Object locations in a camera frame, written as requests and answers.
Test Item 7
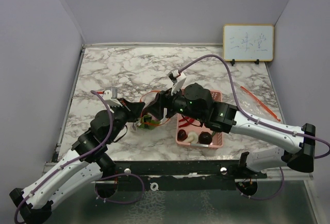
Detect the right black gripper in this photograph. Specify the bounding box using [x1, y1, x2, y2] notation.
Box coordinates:
[146, 83, 205, 123]

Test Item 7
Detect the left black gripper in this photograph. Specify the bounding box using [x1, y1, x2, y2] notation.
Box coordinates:
[107, 98, 145, 144]

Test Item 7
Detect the green leaf vegetable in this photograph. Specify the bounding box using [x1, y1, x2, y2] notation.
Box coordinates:
[137, 114, 160, 130]

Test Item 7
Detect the clear orange-zip bag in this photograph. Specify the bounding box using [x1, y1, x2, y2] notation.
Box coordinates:
[128, 90, 171, 132]
[236, 86, 281, 123]

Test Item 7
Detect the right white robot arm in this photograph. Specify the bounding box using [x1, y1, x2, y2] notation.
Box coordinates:
[143, 83, 315, 178]

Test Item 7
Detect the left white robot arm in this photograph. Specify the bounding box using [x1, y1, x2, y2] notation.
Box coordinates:
[10, 98, 145, 223]

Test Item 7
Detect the pink plastic basket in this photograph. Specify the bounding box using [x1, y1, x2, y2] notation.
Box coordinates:
[175, 89, 224, 149]

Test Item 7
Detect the dark red cherry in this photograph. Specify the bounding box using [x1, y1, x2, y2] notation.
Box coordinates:
[177, 129, 188, 141]

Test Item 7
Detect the white garlic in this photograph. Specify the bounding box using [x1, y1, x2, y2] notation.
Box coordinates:
[184, 131, 199, 144]

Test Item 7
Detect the dark mangosteen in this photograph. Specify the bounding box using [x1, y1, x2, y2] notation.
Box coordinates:
[199, 132, 213, 145]

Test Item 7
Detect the small framed whiteboard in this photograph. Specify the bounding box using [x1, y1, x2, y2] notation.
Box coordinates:
[223, 24, 274, 64]

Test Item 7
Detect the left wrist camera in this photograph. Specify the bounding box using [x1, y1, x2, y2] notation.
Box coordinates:
[91, 87, 122, 108]

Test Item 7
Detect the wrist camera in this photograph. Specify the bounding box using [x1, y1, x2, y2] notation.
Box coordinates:
[91, 87, 122, 108]
[168, 70, 186, 95]

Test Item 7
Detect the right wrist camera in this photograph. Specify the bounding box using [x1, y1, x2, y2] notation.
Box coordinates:
[168, 70, 186, 95]

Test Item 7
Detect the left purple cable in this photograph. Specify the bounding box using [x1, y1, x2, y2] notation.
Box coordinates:
[14, 90, 145, 222]

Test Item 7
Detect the purple cable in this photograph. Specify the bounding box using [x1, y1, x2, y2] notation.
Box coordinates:
[177, 54, 330, 201]
[14, 90, 145, 222]

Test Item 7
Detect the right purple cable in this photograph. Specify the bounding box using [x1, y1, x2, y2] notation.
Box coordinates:
[177, 54, 330, 201]

